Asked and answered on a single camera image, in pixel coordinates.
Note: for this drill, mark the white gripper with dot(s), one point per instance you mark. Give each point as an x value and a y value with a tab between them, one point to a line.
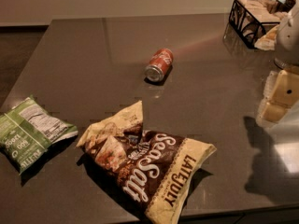
288	44

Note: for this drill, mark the red coke can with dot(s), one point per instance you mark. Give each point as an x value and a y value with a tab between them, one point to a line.
159	65

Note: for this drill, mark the brown Late July chip bag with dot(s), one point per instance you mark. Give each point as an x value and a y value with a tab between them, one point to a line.
152	168

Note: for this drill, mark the green chip bag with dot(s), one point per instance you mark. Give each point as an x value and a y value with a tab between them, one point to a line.
27	131

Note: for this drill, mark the black wire napkin basket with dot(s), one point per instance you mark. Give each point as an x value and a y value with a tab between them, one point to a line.
251	19

